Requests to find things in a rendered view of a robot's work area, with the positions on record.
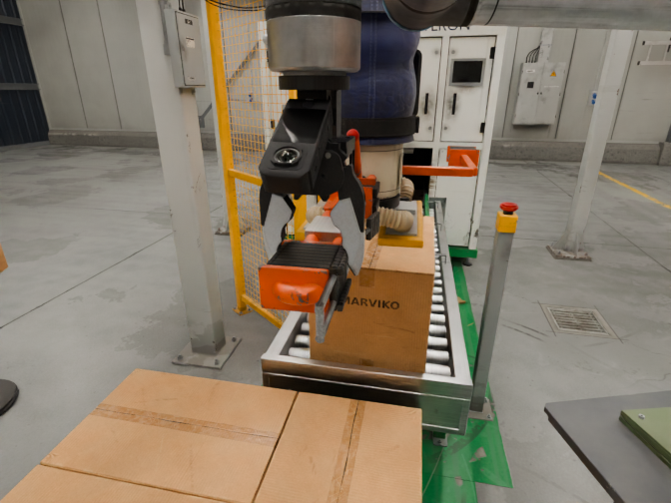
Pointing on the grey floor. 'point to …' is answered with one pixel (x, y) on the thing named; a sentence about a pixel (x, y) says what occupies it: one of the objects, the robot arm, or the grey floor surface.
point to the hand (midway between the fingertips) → (313, 266)
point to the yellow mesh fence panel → (242, 167)
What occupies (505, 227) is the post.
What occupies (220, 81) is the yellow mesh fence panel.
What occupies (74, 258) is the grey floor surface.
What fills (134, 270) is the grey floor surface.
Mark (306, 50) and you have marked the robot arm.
